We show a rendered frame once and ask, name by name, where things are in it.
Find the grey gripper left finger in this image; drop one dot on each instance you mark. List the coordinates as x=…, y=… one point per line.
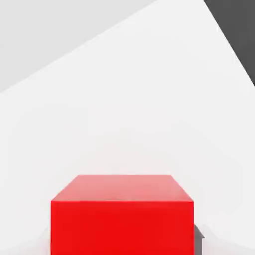
x=47, y=246

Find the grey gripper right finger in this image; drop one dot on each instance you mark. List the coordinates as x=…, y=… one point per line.
x=198, y=242

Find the small red cube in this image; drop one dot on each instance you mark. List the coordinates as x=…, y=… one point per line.
x=122, y=227

